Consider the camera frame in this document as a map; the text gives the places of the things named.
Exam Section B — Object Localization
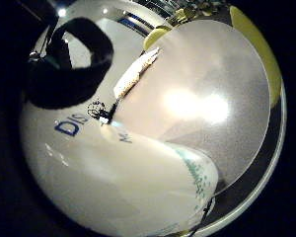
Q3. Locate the yellow-green chair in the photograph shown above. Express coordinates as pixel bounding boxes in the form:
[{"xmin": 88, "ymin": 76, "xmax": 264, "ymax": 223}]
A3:
[
  {"xmin": 229, "ymin": 5, "xmax": 283, "ymax": 109},
  {"xmin": 142, "ymin": 25, "xmax": 173, "ymax": 51}
]

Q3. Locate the white packet with blue print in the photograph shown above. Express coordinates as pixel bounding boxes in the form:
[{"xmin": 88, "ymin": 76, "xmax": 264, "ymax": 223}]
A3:
[{"xmin": 19, "ymin": 46, "xmax": 220, "ymax": 237}]

